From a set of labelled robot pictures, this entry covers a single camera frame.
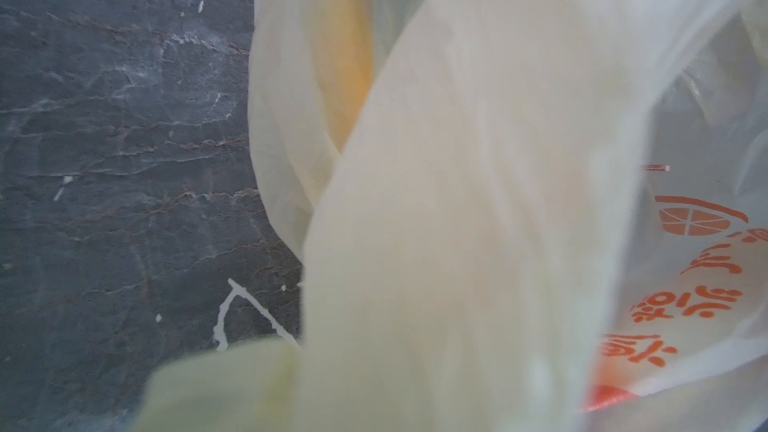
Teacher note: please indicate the cream plastic bag fruit print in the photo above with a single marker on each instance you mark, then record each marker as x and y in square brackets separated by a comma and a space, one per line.
[464, 259]

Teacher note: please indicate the yellow fake banana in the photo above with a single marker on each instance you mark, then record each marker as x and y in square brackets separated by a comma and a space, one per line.
[343, 55]

